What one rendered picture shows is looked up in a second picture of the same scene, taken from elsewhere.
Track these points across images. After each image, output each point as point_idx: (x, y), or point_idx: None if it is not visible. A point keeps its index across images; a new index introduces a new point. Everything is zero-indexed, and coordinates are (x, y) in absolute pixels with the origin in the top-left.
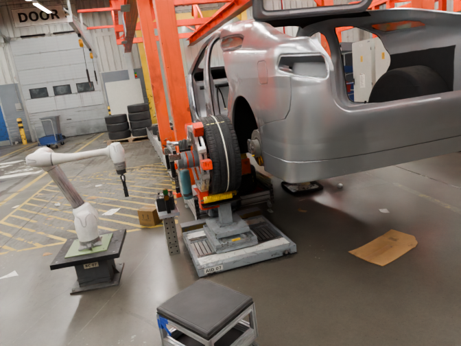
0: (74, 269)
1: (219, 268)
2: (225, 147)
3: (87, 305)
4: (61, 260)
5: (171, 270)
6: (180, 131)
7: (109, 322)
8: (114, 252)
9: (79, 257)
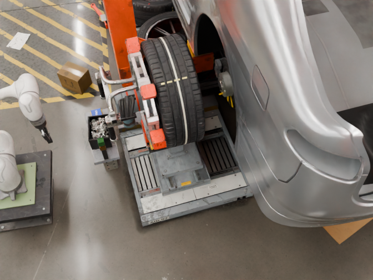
0: None
1: (165, 218)
2: (185, 120)
3: (23, 255)
4: None
5: (110, 203)
6: (117, 32)
7: None
8: (45, 211)
9: (3, 214)
